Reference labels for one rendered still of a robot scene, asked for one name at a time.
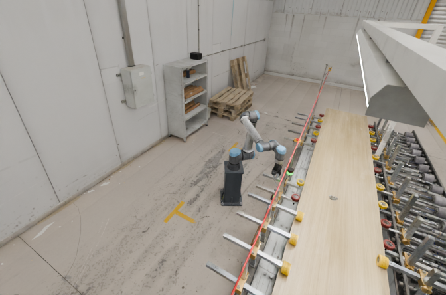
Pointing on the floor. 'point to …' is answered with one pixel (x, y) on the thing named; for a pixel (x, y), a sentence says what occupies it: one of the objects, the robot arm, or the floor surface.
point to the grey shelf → (178, 127)
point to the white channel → (414, 66)
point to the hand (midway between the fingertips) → (275, 178)
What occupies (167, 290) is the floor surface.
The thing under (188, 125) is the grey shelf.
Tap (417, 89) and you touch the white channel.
